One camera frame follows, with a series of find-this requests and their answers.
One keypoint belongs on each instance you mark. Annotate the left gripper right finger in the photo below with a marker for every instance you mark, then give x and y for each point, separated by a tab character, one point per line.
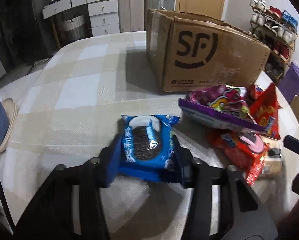
242	215

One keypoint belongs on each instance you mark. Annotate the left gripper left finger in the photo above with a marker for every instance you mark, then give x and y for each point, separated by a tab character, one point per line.
68	204

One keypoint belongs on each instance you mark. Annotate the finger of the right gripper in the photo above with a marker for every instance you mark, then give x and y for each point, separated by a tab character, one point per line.
291	143

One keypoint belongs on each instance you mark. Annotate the orange wafer snack tube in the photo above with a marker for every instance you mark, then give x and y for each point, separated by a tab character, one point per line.
273	160

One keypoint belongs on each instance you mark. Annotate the red cone chips bag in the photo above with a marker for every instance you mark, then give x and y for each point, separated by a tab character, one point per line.
263	106

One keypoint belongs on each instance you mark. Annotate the red Oreo cookie pack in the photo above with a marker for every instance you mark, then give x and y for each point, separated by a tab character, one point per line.
245	150

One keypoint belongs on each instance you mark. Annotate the purple candy bag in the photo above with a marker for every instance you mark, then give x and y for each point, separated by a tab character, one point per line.
220	107

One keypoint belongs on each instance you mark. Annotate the blue Oreo cookie pack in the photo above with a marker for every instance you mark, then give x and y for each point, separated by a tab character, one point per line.
148	151

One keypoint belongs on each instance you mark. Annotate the purple gift bag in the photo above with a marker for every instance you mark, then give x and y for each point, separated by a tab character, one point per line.
289	85

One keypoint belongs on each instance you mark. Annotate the checkered tablecloth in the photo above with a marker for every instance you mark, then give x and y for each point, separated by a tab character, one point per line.
71	110

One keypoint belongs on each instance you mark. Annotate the shoe rack with shoes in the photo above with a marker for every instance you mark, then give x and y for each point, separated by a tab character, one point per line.
278	31

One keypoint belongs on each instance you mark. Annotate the beige plate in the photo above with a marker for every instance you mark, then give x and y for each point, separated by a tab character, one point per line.
11	110

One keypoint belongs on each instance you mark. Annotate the SF cardboard box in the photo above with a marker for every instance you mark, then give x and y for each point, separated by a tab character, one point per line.
190	51

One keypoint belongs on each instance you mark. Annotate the woven laundry basket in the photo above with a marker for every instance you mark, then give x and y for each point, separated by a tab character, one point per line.
74	29

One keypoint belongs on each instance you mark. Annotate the white drawer desk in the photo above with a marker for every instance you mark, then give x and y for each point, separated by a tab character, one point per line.
102	15

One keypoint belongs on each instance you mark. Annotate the beige suitcase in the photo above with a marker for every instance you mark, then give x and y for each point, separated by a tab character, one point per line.
131	14

